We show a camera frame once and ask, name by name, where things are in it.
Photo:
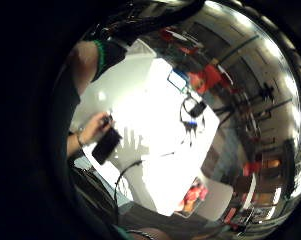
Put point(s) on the red colourful packet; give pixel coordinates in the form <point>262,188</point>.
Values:
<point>193,196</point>

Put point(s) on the red chair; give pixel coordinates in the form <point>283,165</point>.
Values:
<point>251,167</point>

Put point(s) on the red object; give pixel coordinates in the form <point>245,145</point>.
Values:
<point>206,78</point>

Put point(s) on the blue framed white box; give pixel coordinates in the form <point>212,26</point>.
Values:
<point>177,80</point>

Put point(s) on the black tripod stand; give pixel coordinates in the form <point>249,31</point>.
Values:
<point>243,106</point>

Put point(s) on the the person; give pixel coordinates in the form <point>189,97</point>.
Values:
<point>61,113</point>

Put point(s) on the black phone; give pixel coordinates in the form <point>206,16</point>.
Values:
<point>106,146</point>

